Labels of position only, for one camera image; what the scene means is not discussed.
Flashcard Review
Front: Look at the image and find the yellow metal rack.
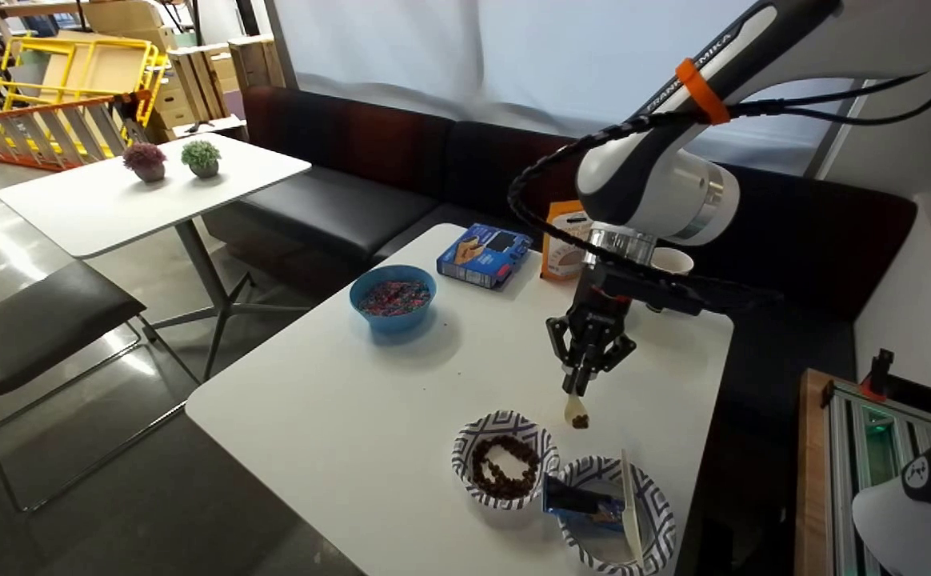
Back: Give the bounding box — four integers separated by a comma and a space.
0, 30, 172, 132

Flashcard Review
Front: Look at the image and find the white side table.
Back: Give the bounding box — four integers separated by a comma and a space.
0, 132, 313, 377

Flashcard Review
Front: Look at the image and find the blue plastic bowl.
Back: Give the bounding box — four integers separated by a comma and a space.
346, 262, 437, 345

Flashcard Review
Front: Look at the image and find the colourful candies heap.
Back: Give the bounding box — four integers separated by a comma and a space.
362, 280, 431, 316

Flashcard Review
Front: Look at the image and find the patterned paper bowl with beans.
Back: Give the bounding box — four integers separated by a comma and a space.
449, 409, 560, 514

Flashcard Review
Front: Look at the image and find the orange snack pouch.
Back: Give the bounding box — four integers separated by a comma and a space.
538, 199, 594, 285

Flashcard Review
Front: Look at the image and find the white flat sachet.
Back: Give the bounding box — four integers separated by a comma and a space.
613, 452, 650, 567

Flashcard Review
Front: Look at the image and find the dark blue packet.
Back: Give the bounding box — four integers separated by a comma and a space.
542, 474, 621, 532

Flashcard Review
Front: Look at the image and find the white curtain screen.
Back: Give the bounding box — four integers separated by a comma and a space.
270, 0, 862, 178

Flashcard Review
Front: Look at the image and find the wooden board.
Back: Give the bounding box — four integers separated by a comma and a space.
792, 364, 840, 576

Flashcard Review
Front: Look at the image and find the dark chair with metal legs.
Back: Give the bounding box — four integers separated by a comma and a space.
0, 260, 202, 518

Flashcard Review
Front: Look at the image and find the white and black cap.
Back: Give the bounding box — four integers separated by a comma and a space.
847, 412, 931, 576

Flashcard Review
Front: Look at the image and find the cream plastic spoon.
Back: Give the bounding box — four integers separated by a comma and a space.
560, 364, 591, 432

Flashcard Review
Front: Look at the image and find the blue cookie box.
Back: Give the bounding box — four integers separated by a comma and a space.
436, 221, 535, 290

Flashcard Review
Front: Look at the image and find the dark red bench backrest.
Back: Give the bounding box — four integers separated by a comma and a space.
239, 86, 921, 324

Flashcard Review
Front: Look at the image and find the patterned paper bowl with packets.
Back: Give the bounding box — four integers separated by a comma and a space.
542, 455, 682, 576

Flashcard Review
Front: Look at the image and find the coffee beans heap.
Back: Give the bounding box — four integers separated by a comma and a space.
466, 432, 542, 503

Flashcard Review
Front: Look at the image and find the aluminium frame stand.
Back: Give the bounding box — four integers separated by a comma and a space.
819, 348, 931, 507

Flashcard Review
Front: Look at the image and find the green decorative plant ball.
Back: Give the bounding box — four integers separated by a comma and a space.
179, 138, 224, 184

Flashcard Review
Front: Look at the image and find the light wooden cabinet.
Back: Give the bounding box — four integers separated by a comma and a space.
152, 37, 288, 134

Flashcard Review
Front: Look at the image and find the maroon decorative plant ball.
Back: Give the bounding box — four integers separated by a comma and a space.
123, 142, 169, 187

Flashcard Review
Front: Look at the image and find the short black bench cushion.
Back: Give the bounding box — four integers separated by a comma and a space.
202, 164, 442, 270

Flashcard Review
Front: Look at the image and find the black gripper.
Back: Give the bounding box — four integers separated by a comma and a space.
544, 252, 650, 397

